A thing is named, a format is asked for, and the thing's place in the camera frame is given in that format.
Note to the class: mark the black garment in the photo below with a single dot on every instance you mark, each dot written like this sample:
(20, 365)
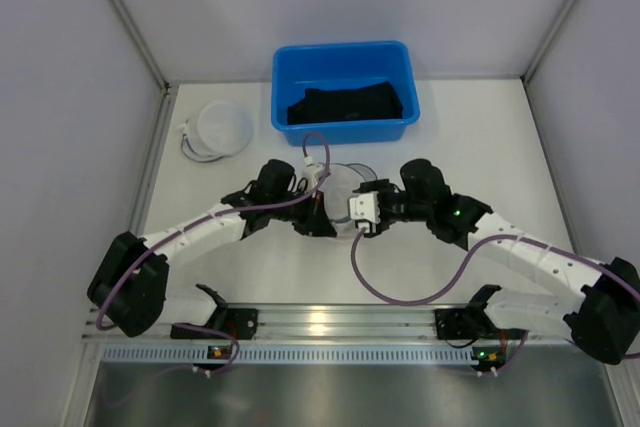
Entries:
(375, 102)

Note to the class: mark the blue plastic bin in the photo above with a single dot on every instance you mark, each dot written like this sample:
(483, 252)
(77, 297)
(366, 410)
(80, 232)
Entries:
(343, 66)

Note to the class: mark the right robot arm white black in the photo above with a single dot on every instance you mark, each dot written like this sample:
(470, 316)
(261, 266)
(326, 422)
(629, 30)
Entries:
(591, 303)

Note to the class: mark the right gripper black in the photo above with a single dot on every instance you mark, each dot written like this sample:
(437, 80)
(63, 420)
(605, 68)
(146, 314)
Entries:
(373, 186)

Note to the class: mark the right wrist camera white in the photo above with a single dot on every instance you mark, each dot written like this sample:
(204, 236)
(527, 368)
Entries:
(364, 212)

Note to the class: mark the slotted cable duct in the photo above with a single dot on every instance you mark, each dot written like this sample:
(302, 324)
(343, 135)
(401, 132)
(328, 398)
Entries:
(272, 354)

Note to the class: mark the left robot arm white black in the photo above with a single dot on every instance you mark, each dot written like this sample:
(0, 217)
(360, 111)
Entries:
(131, 286)

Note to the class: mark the aluminium mounting rail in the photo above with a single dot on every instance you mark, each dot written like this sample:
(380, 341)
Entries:
(291, 323)

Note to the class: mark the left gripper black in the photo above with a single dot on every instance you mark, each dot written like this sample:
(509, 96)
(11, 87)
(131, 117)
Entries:
(314, 217)

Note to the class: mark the white mesh laundry bag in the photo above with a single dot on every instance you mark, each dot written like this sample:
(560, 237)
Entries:
(339, 187)
(218, 130)

